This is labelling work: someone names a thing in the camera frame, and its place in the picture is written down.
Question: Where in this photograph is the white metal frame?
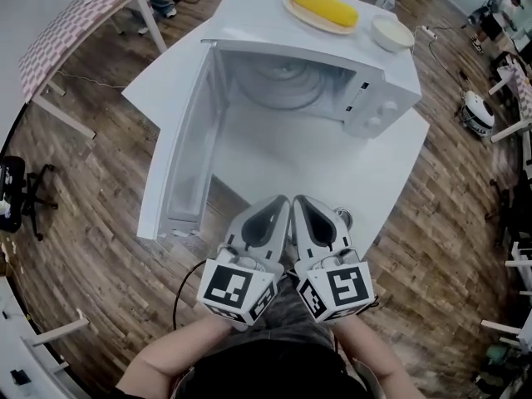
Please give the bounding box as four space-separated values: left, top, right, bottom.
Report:
480 241 532 348

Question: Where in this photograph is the yellow corn cob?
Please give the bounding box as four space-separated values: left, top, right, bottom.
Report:
289 0 359 28

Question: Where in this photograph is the teal box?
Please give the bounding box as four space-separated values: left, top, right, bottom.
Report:
485 342 511 366

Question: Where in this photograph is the white microwave oven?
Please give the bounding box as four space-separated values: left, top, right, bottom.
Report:
135 0 422 241

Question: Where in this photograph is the thin black cable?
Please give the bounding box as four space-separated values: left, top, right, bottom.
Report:
171 259 207 331

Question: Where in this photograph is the person's black shirt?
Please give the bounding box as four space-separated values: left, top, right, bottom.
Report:
182 337 354 399

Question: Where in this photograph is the round table cable grommet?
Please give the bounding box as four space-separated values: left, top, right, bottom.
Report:
333 206 355 229

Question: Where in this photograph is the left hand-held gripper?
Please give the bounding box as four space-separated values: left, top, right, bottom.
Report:
196 195 293 327

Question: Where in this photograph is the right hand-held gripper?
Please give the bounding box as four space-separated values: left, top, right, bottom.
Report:
292 195 374 323

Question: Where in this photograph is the white dome-shaped device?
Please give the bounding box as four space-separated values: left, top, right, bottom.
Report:
460 90 495 140

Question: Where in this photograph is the person's right forearm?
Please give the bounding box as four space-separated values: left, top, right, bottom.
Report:
330 314 416 399

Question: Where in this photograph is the person's left forearm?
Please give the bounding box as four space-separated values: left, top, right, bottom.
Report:
116 317 236 399

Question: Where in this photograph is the black office chair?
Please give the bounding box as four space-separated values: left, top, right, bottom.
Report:
0 155 59 243
484 176 532 249

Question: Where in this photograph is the checkered table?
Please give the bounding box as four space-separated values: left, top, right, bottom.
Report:
18 0 168 140
490 54 532 143

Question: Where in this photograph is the beige oval plate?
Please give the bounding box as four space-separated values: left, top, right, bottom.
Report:
282 0 359 37

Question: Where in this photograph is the large white table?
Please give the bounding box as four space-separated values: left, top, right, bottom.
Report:
121 0 431 251

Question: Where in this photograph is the white bowl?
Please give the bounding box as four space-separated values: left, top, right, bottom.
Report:
370 13 416 53

